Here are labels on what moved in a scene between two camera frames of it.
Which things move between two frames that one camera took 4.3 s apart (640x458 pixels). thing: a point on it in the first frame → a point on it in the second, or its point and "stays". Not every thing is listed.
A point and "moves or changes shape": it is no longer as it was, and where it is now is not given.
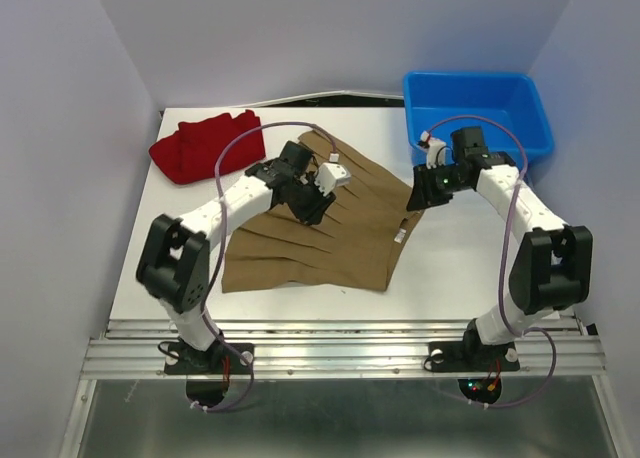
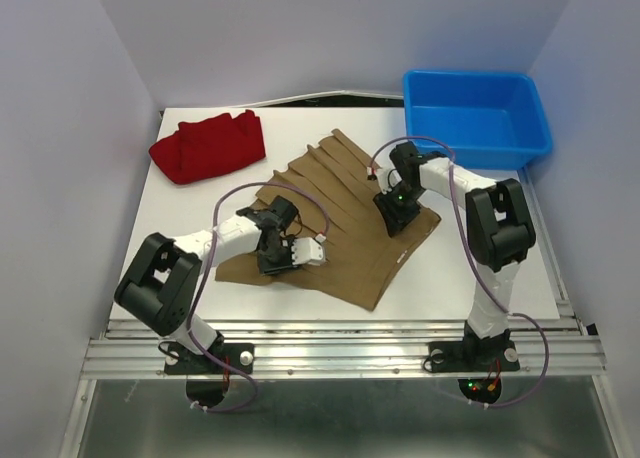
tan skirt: [353, 246] moves or changes shape
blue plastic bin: [509, 99] stays
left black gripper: [313, 214] → [266, 268]
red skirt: [191, 151] stays
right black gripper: [422, 196] → [393, 216]
